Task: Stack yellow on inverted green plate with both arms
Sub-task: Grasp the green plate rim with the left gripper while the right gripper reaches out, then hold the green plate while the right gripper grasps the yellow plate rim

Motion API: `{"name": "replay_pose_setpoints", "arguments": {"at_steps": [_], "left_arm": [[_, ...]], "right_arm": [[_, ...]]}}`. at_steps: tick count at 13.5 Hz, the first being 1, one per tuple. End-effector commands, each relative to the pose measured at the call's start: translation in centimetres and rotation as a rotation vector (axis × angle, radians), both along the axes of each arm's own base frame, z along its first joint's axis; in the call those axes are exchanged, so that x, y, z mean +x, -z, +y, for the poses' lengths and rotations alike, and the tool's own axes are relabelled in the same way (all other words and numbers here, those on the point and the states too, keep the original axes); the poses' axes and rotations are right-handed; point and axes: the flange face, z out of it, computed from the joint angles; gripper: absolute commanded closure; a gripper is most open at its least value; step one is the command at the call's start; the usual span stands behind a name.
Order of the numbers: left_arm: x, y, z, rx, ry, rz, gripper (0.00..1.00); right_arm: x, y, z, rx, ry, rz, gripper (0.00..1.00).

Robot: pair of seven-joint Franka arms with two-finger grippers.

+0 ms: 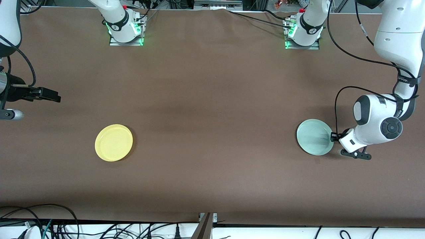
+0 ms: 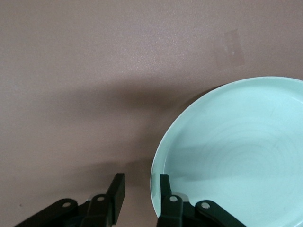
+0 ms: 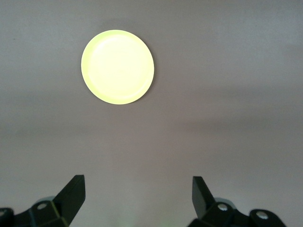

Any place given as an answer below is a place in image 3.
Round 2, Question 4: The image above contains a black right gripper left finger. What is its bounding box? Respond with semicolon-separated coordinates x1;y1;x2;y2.
0;175;86;227

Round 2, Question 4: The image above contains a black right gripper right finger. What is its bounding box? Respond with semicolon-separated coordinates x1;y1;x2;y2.
188;176;287;227

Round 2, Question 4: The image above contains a yellow round plate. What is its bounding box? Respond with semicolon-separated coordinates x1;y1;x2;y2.
80;29;155;105

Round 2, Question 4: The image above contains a brown table mat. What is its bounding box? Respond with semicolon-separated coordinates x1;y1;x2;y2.
0;0;303;227

